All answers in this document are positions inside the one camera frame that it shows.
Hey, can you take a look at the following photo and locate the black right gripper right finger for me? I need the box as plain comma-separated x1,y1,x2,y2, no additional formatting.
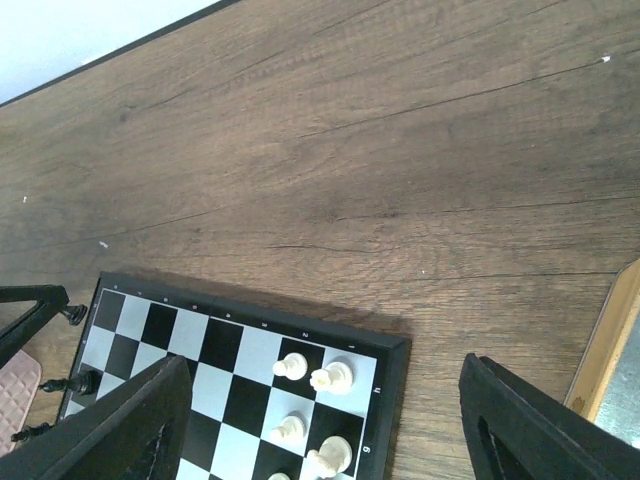
459,353,639,479

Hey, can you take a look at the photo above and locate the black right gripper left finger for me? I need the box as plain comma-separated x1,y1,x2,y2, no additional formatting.
1,356,192,479

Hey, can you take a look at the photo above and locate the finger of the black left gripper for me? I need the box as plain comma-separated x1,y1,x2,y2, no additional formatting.
0,285,69,367

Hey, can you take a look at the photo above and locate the pink metal tin tray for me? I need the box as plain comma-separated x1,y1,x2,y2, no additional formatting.
0,350,42,456

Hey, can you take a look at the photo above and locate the black chess piece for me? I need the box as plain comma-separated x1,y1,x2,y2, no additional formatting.
11,422,52,443
38,370,101,396
60,304,88,326

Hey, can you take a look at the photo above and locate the magnetic chess board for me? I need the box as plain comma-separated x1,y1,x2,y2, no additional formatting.
59,272,411,479

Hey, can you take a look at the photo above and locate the white chess piece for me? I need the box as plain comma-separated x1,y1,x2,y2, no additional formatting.
306,436,353,478
309,361,354,395
268,472,290,480
272,352,308,381
269,414,306,445

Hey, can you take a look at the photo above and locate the gold metal tin tray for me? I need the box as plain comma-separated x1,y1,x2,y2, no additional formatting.
564,261,639,447

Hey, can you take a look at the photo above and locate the black chess piece on board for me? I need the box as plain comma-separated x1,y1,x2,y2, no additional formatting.
38,370,101,396
11,422,52,443

